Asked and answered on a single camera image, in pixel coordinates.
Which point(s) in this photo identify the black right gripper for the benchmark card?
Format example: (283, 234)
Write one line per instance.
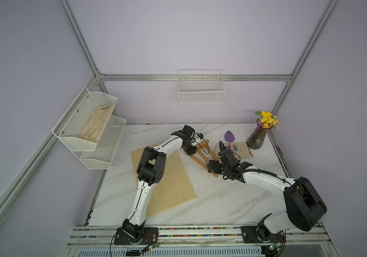
(216, 168)

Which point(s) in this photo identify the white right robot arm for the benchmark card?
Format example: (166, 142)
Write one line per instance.
(301, 206)

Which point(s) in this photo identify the white mesh wall shelf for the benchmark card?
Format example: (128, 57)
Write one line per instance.
(95, 156)

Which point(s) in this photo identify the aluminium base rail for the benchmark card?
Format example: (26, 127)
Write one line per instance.
(210, 240)

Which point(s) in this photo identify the yellow flowers bouquet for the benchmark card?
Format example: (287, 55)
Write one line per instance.
(267, 120)

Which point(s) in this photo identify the light plywood board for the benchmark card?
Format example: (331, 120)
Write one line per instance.
(174, 189)

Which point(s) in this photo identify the small wooden easel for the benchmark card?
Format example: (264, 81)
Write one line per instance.
(203, 156)

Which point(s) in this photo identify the purple garden trowel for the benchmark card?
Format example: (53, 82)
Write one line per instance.
(229, 137)

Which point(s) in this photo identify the aluminium frame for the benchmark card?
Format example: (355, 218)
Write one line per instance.
(22, 182)

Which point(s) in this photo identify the beige cloth in shelf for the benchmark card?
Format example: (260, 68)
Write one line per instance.
(96, 122)

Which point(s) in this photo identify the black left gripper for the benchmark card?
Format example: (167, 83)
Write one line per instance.
(192, 151)

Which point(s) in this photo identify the white wire wall basket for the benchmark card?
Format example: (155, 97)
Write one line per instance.
(200, 86)

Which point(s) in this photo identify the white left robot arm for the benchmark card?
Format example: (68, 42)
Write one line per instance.
(150, 171)

